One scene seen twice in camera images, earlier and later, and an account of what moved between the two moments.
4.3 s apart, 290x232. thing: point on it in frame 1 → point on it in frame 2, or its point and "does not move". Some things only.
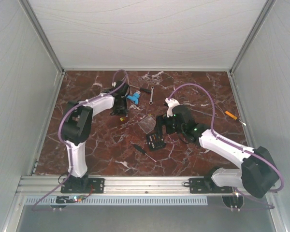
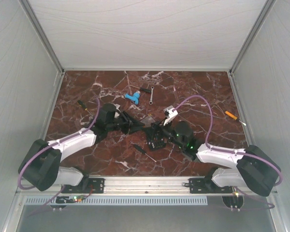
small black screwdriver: [143, 151] does not move
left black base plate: [83, 185] does not move
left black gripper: [122, 112] → [130, 124]
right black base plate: [205, 185] does not move
